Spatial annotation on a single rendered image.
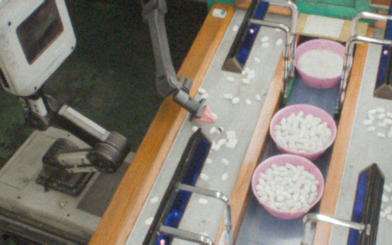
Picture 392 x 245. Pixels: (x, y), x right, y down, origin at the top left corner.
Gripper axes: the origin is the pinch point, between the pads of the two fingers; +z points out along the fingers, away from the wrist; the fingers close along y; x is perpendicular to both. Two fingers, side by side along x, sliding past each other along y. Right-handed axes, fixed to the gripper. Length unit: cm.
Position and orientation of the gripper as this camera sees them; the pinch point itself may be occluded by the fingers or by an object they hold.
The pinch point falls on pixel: (213, 121)
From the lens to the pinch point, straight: 234.3
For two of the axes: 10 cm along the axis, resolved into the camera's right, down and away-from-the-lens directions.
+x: -5.9, 4.0, 7.0
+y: 2.7, -7.2, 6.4
